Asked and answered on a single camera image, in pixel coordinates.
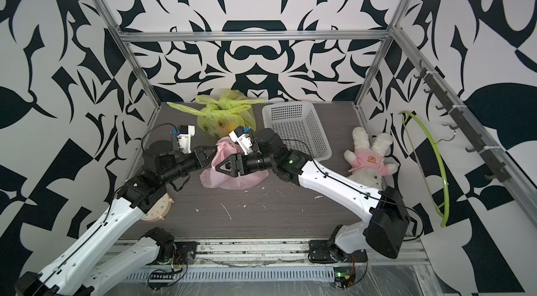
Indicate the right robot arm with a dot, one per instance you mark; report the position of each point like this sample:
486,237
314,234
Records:
383,216

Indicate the black hook rack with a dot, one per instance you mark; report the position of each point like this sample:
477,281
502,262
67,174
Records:
468,124

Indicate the plush bunny toy pink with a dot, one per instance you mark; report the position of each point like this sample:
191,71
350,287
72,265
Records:
367,161

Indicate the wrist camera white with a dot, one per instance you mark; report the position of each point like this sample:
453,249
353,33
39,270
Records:
182,138
241,136

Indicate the aluminium frame bar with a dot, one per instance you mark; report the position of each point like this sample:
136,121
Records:
131,37

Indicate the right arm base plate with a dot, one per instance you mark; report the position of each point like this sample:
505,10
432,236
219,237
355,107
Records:
322,252

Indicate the beige alarm clock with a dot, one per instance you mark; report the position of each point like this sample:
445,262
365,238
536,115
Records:
159,211

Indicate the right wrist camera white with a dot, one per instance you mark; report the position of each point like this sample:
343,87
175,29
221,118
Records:
241,136

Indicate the white plastic basket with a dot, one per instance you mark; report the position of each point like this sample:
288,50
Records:
299,126

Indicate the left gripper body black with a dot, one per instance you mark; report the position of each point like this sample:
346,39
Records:
200,157

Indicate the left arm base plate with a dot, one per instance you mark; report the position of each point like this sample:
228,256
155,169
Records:
180,254

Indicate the green hoop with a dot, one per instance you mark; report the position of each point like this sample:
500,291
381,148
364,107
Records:
443,209

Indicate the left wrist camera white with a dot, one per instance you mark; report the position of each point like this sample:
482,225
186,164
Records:
182,138

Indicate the green avocado plastic bag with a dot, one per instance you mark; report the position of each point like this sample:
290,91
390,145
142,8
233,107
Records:
219,122

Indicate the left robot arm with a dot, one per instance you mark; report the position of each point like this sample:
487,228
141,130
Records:
78,271

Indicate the pink plastic bag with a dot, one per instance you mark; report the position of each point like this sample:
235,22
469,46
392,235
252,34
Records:
212,178

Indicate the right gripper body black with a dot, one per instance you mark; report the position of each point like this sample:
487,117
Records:
237,163

